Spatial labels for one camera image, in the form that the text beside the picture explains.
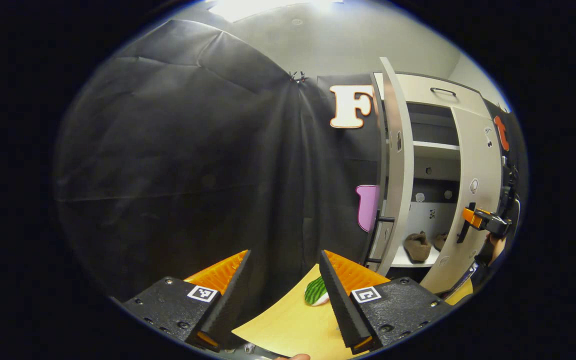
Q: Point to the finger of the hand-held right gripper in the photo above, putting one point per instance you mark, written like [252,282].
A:
[477,219]

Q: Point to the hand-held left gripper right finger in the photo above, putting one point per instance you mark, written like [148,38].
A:
[340,305]

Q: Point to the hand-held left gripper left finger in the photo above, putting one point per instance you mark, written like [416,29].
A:
[230,305]

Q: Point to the brown fuzzy shoe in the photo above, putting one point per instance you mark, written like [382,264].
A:
[417,246]
[440,241]

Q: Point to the white shoe cabinet door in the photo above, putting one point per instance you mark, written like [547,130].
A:
[475,160]
[402,165]

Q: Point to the white shoe cabinet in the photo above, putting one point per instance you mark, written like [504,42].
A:
[435,146]

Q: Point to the white cabinet drawer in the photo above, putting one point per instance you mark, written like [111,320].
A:
[418,89]

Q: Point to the green striped toy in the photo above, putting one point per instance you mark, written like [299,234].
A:
[315,291]

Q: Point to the black backdrop cloth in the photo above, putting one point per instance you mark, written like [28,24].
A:
[515,145]
[193,150]

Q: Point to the black spring clip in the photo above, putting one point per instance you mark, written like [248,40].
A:
[294,77]
[302,78]

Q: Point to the ceiling light panel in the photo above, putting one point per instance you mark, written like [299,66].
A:
[268,7]

